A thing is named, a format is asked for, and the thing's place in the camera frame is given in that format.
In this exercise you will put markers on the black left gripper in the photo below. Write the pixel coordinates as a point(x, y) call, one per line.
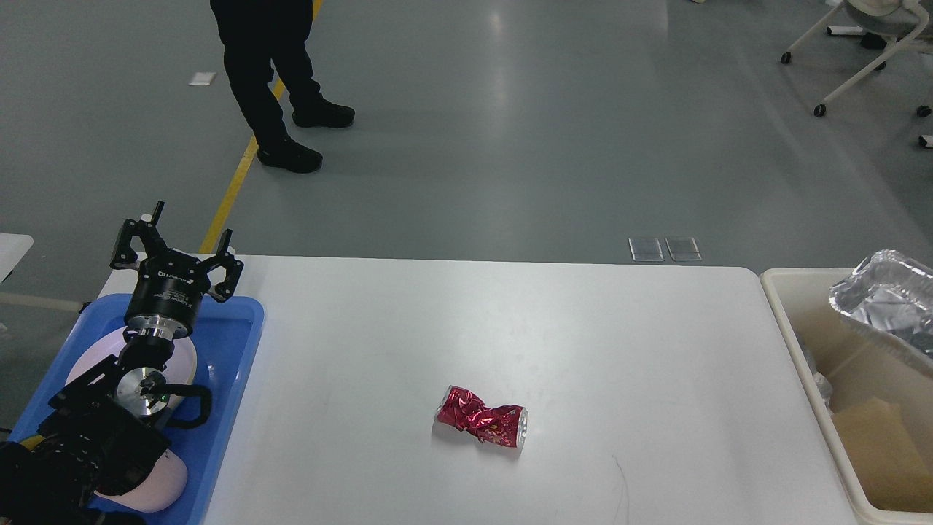
point(164, 299)

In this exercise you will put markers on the beige plastic bin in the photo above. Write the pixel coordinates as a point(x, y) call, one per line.
point(840, 368)

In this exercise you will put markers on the clear floor plate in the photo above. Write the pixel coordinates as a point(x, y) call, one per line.
point(646, 249)
point(683, 248)

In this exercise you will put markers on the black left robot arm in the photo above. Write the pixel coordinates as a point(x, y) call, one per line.
point(105, 431)

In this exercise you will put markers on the crushed red can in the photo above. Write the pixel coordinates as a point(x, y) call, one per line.
point(505, 425)

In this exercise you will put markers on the teal mug yellow inside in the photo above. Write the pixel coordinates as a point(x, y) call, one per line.
point(30, 443)

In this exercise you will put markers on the white office chair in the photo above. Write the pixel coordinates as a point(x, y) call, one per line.
point(892, 28)

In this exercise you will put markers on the aluminium foil tray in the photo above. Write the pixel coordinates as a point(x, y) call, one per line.
point(888, 297)

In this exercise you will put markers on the person in black trousers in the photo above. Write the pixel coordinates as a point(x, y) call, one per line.
point(261, 39)

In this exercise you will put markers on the right clear floor plate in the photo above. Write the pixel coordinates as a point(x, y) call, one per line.
point(683, 248)

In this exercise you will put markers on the brown paper bag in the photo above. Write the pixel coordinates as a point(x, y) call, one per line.
point(889, 466)

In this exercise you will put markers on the left clear floor plate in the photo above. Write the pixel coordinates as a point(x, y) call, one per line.
point(646, 249)

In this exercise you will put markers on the pink plastic cup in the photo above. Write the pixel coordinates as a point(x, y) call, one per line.
point(161, 488)

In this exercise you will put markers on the pink plastic plate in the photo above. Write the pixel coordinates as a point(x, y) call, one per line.
point(179, 369)

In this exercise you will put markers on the white side table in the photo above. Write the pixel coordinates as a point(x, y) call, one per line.
point(13, 248)

